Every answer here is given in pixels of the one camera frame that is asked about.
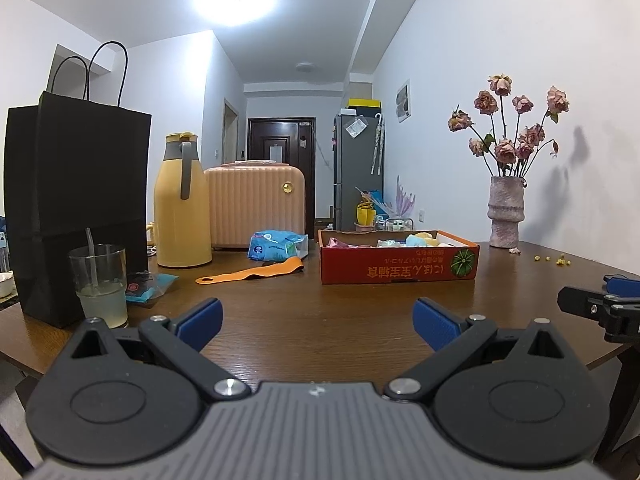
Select blue wet wipes pack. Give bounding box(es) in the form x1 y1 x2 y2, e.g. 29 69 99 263
248 229 310 262

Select blue flat packet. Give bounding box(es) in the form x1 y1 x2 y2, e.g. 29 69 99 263
124 270 180 304

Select clear drinking straw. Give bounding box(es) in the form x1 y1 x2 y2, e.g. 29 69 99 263
85 227 99 291

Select orange strap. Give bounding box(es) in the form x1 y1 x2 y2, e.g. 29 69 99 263
194 256 305 286

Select yellow thermos jug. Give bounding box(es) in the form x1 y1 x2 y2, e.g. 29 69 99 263
153 132 213 269

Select dried pink roses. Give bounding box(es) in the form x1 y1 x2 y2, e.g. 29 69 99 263
448 73 571 180

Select pink textured vase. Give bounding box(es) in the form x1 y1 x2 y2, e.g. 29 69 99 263
488 175 526 250

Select wall picture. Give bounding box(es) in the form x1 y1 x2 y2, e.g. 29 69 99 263
394 78 411 124

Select glass cup with drink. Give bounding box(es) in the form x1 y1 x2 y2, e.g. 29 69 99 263
68 243 130 329

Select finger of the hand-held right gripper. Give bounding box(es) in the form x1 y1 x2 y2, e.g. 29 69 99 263
603 273 640 298
557 285 640 344

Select pink soft pads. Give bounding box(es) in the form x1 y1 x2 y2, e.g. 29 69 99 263
325 237 374 250

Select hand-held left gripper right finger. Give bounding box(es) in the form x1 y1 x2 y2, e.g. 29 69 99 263
384 297 577 404

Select dark brown door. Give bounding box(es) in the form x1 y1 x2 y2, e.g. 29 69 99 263
247 117 316 226

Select purple decorative flower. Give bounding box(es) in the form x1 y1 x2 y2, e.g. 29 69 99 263
387 175 416 219

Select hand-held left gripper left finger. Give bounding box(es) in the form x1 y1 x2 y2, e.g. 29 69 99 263
70 298 252 403

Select folded umbrella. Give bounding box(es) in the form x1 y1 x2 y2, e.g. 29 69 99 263
370 113 385 175

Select grey fridge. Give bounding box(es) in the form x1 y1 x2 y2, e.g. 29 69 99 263
333 112 384 231

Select peach ribbed suitcase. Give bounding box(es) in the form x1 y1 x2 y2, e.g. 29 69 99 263
203 161 307 251

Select light side door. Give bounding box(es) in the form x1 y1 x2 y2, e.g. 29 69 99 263
223 99 240 164

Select round ceiling lamp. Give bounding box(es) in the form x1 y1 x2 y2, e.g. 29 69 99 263
189 0 279 29

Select red cardboard box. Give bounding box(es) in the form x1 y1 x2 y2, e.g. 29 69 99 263
318 229 480 285

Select black paper bag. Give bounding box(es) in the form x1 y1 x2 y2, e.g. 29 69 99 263
3 41 153 329

